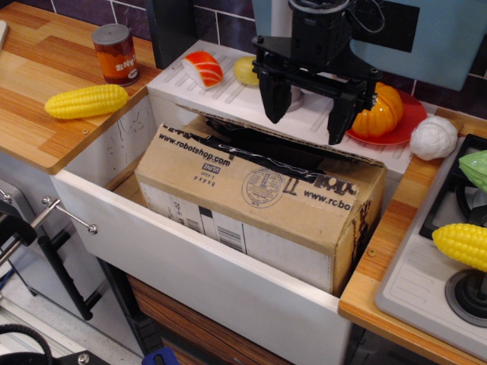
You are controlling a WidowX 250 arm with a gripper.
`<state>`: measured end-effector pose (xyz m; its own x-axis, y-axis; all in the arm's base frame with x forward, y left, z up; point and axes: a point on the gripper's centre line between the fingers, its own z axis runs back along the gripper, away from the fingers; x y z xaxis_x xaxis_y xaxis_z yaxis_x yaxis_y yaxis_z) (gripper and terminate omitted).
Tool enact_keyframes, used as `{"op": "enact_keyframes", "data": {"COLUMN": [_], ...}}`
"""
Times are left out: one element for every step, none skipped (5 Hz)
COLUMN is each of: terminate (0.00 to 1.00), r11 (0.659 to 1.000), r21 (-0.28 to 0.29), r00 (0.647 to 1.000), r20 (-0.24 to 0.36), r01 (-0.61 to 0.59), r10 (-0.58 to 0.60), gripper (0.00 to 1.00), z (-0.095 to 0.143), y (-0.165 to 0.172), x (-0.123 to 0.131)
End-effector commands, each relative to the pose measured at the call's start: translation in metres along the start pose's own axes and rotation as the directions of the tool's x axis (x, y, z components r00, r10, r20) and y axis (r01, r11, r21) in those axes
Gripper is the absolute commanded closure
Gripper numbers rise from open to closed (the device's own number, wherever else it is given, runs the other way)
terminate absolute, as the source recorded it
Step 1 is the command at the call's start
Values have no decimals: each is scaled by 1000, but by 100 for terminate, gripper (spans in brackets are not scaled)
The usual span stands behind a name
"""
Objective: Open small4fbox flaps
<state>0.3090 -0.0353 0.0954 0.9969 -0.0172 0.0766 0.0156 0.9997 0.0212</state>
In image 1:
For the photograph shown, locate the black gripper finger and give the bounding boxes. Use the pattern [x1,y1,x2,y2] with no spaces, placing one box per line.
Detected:
[327,94,358,145]
[259,71,291,124]

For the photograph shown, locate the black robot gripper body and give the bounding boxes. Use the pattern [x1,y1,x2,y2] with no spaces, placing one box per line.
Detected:
[253,1,381,110]

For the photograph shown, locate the brown cardboard shipping box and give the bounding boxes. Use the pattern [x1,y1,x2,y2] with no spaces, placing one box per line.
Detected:
[135,117,387,296]

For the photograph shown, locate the orange toy pumpkin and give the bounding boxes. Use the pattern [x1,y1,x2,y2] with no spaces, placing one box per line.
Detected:
[352,82,404,138]

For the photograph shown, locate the red plastic plate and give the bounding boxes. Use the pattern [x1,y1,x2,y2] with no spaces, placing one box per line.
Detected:
[347,90,427,145]

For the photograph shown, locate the salmon sushi toy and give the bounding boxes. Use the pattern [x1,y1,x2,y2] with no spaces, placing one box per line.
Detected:
[181,51,224,90]

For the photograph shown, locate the white toy garlic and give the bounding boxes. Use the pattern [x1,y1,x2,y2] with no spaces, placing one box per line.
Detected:
[409,116,458,160]

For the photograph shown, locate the light blue panel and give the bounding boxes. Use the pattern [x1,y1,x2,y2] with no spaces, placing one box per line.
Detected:
[253,1,486,90]

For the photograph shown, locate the green toy cabbage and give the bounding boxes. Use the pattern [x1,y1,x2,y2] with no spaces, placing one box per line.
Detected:
[459,150,486,192]

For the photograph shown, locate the brown toy soup can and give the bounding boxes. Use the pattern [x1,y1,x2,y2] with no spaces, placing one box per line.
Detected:
[91,24,139,87]

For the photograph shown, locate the yellow toy corn left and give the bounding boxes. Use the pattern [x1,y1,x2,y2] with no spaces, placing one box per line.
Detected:
[44,84,129,119]

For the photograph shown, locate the yellow toy corn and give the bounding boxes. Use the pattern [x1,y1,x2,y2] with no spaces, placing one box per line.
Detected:
[432,224,486,272]
[44,84,129,119]

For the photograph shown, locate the yellow toy corn right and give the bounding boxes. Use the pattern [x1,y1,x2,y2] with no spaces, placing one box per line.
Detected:
[432,224,486,272]

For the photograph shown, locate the grey toy stove top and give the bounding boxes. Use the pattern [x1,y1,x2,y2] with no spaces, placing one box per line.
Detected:
[375,135,486,360]

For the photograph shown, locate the white toy sink basin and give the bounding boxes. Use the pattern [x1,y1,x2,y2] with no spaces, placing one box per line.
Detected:
[49,62,418,364]

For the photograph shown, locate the black stove knob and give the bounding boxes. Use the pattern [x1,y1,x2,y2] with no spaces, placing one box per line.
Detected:
[445,269,486,329]

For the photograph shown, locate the silver towel bar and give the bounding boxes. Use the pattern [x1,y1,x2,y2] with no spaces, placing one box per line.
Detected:
[0,192,99,267]

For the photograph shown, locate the black metal clamp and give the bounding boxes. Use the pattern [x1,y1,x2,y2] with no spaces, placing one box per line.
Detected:
[1,201,37,251]

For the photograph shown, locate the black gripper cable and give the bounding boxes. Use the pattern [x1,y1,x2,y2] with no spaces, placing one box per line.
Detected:
[348,0,387,35]

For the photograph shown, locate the black cabinet handle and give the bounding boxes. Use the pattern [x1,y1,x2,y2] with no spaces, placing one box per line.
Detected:
[37,230,102,321]

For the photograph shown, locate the blue clamp handle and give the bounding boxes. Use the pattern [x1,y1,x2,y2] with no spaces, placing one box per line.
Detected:
[142,348,180,365]

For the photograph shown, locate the black ribbed hose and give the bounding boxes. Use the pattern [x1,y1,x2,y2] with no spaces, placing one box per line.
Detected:
[0,323,54,365]

